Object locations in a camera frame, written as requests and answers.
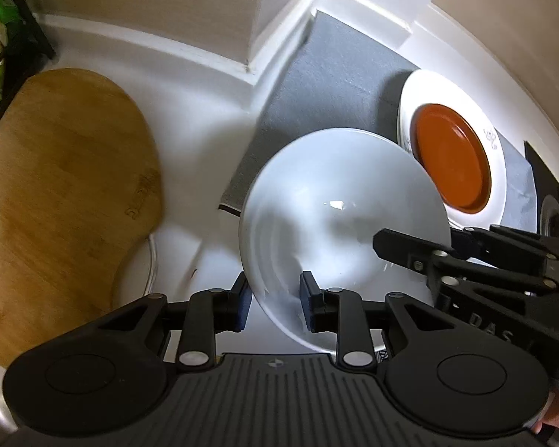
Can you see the white bowl with blue pattern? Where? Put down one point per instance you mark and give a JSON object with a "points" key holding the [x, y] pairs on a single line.
{"points": [[383, 357]]}

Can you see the grey counter mat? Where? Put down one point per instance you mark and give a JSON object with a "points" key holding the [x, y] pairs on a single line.
{"points": [[335, 79]]}

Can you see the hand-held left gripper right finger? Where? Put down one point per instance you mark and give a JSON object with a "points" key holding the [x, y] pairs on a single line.
{"points": [[310, 302]]}

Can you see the plain white bowl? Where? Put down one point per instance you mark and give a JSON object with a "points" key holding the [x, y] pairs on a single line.
{"points": [[335, 205]]}

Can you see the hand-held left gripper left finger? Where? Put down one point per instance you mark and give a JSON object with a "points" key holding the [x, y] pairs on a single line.
{"points": [[243, 307]]}

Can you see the white square floral plate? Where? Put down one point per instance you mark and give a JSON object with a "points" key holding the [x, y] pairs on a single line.
{"points": [[447, 88]]}

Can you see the round metal stove burner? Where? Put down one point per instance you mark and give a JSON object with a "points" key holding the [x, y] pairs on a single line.
{"points": [[553, 214]]}

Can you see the wooden cutting board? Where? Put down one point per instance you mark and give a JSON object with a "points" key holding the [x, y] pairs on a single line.
{"points": [[65, 186]]}

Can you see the orange round plate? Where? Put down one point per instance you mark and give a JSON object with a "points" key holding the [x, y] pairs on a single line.
{"points": [[452, 158]]}

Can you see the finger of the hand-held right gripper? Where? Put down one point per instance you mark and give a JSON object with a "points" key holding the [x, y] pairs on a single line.
{"points": [[507, 244], [400, 249]]}

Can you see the black storage rack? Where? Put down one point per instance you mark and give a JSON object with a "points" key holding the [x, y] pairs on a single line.
{"points": [[23, 4]]}

